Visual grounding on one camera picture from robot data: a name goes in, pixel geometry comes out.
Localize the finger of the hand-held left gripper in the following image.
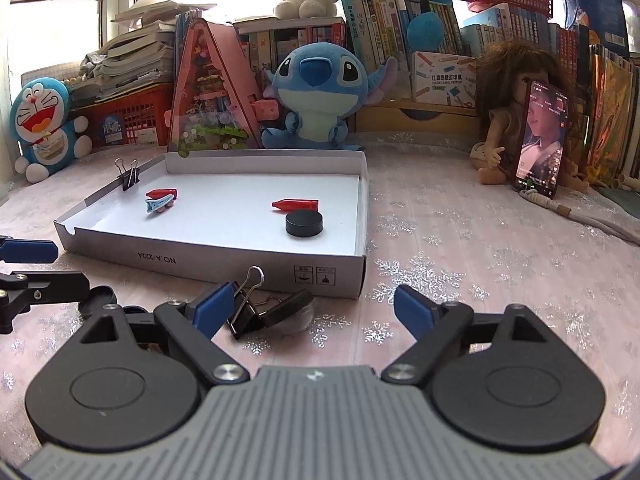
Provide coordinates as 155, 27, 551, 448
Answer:
0, 270, 91, 336
0, 236, 59, 264

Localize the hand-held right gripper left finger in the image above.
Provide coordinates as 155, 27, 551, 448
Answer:
75, 282, 251, 387

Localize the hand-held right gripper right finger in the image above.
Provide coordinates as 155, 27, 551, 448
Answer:
381, 284, 561, 387

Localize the large black binder clip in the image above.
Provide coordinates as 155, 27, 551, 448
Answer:
227, 266, 281, 339

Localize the small shallow black lid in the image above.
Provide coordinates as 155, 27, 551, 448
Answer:
80, 285, 118, 317

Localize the glass dome with black base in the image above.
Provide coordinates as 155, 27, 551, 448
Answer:
260, 289, 316, 335

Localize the white cardboard box tray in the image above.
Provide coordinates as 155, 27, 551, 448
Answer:
54, 152, 370, 301

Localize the blue bear hair clip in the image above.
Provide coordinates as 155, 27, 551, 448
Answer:
144, 196, 177, 215

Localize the solid black round puck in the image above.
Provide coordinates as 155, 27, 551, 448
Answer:
285, 211, 323, 238

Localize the long red crayon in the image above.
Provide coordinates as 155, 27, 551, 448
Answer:
271, 198, 319, 213

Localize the pink snowflake tablecloth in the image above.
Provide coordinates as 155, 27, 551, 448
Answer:
0, 130, 640, 461

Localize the small black binder clip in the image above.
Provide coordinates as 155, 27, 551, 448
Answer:
114, 158, 141, 192

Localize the blue robot cat plush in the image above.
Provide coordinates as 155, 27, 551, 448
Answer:
11, 77, 93, 183

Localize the large red plastic basket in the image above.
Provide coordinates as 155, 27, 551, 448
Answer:
70, 82, 176, 148

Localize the grey grid board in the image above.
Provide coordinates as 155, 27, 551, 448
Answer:
21, 62, 83, 92

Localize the wooden drawer organizer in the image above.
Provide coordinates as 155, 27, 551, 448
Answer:
355, 99, 481, 136

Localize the pink triangular miniature house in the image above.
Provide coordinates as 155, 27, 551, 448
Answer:
167, 17, 281, 156

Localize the brown-haired doll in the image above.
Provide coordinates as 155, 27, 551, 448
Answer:
470, 40, 591, 193

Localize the black smartphone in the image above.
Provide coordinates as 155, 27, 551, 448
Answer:
512, 80, 571, 200

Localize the stack of papers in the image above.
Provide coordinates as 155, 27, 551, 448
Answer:
80, 2, 201, 101

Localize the window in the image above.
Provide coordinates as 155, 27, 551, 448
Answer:
7, 0, 176, 91

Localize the white label printer box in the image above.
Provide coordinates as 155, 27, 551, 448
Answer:
411, 51, 478, 108

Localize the pale blue cloth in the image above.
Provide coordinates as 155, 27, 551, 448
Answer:
597, 185, 640, 221

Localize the blue alien plush toy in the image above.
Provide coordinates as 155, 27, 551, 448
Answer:
260, 42, 398, 151

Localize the row of glossy booklets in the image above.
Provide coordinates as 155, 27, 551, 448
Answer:
547, 22, 640, 186

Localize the row of upright books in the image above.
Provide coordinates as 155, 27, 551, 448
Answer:
235, 0, 551, 61

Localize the blue glossy package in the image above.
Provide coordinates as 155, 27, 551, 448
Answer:
557, 0, 631, 61

